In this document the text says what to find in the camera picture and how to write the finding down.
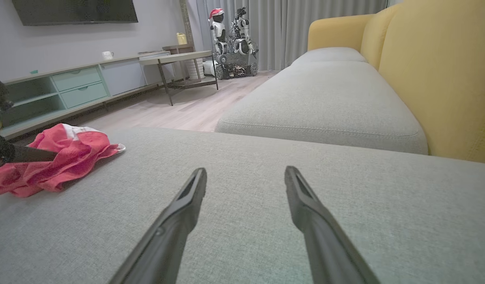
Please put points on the small wooden side table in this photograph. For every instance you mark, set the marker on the small wooden side table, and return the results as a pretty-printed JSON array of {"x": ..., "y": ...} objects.
[{"x": 179, "y": 47}]

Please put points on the grey sofa seat cushion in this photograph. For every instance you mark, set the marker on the grey sofa seat cushion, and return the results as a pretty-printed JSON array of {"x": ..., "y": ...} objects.
[
  {"x": 329, "y": 55},
  {"x": 325, "y": 106}
]

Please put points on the white robot on tracked base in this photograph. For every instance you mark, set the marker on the white robot on tracked base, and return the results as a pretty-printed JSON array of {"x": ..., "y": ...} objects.
[{"x": 238, "y": 59}]

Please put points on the yellow sofa backrest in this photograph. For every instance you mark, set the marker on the yellow sofa backrest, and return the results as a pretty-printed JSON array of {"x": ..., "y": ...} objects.
[{"x": 443, "y": 79}]

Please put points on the grey curtain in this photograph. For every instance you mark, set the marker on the grey curtain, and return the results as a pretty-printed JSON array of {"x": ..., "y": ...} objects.
[{"x": 290, "y": 27}]

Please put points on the red basketball jersey number 23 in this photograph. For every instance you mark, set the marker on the red basketball jersey number 23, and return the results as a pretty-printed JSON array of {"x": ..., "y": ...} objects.
[{"x": 69, "y": 165}]

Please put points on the black wall television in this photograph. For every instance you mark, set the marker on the black wall television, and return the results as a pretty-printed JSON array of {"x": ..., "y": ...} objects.
[{"x": 69, "y": 12}]

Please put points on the long low tv cabinet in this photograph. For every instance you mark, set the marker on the long low tv cabinet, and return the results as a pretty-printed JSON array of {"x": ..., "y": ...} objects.
[{"x": 81, "y": 94}]

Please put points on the grey table with metal legs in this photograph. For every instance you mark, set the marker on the grey table with metal legs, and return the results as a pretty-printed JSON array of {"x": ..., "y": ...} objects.
[{"x": 175, "y": 58}]

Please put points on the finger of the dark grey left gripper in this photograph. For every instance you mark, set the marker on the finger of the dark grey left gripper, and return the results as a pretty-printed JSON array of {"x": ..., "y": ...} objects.
[{"x": 25, "y": 155}]

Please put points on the large grey sofa chaise cushion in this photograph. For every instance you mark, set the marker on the large grey sofa chaise cushion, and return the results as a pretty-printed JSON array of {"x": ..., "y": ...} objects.
[{"x": 384, "y": 217}]

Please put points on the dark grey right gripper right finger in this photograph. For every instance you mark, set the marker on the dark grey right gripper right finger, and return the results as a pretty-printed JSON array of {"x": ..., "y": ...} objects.
[{"x": 325, "y": 244}]

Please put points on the white ribbed basket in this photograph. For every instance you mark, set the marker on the white ribbed basket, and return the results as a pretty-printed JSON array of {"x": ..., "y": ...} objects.
[{"x": 195, "y": 69}]

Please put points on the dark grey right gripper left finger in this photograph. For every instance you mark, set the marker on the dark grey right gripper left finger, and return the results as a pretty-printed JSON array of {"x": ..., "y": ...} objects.
[{"x": 167, "y": 236}]

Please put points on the white robot with santa hat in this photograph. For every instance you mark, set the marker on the white robot with santa hat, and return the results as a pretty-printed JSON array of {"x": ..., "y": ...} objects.
[{"x": 218, "y": 31}]

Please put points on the white mug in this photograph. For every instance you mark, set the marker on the white mug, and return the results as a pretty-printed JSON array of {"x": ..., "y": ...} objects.
[{"x": 107, "y": 55}]

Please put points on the yellow container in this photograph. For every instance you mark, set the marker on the yellow container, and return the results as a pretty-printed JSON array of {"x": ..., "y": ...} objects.
[{"x": 181, "y": 39}]

